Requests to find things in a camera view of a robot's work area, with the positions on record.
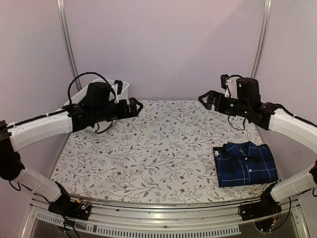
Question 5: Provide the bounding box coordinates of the black shirt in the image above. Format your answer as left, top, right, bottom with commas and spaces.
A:
212, 146, 224, 157

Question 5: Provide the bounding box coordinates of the white plastic bin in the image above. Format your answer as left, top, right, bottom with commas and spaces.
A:
71, 78, 130, 104

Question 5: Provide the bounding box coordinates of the right aluminium frame post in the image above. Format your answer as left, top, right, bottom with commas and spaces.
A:
251, 0, 272, 78

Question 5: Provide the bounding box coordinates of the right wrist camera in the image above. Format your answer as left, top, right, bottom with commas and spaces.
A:
220, 74, 240, 98

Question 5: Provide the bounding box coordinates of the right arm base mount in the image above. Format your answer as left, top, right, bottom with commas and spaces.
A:
238, 182, 282, 233

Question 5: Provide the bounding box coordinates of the aluminium frame post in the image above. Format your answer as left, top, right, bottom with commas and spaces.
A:
251, 0, 272, 78
56, 0, 78, 77

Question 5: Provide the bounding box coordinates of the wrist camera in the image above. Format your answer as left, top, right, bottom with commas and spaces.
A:
112, 79, 123, 103
220, 74, 240, 98

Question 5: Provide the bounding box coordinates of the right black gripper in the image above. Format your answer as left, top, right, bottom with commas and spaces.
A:
199, 90, 251, 118

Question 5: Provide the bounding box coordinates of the left aluminium frame post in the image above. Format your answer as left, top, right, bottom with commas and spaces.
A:
56, 0, 78, 77

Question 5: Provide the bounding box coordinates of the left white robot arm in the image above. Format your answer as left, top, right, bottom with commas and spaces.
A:
0, 72, 143, 215

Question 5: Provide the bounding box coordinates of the floral patterned table mat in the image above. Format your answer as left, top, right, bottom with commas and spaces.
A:
51, 101, 269, 204

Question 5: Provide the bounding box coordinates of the blue plaid long sleeve shirt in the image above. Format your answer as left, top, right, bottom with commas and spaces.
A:
214, 141, 279, 187

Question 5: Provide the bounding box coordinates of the front aluminium rail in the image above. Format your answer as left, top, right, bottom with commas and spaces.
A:
21, 195, 312, 238

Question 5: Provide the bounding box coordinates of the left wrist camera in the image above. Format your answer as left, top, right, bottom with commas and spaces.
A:
112, 79, 123, 103

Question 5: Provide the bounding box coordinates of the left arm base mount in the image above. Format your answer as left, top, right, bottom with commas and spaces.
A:
48, 182, 92, 221

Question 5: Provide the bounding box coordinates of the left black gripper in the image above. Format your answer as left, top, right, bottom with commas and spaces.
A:
94, 97, 143, 123

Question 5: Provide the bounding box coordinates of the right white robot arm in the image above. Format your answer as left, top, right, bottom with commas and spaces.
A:
198, 74, 317, 216

